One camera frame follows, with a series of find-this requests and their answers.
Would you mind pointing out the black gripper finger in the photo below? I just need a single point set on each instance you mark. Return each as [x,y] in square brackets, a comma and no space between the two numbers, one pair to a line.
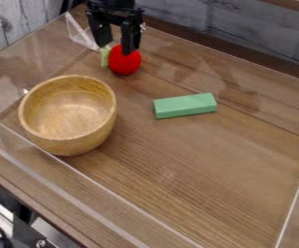
[101,30]
[132,36]

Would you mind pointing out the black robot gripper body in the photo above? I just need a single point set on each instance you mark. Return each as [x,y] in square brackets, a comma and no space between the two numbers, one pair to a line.
[105,12]

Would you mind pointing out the red felt strawberry fruit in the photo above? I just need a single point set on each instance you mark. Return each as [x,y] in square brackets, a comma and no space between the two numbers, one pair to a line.
[124,64]

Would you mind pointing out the green rectangular block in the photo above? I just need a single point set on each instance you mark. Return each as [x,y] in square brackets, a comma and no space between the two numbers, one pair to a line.
[185,105]

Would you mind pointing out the wooden bowl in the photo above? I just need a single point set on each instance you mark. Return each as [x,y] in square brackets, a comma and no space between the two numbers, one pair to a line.
[68,114]

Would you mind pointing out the clear acrylic tray enclosure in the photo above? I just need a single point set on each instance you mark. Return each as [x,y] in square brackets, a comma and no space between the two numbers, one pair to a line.
[198,181]

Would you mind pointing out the black metal table bracket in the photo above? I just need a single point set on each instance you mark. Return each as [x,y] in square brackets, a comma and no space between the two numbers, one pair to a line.
[26,235]

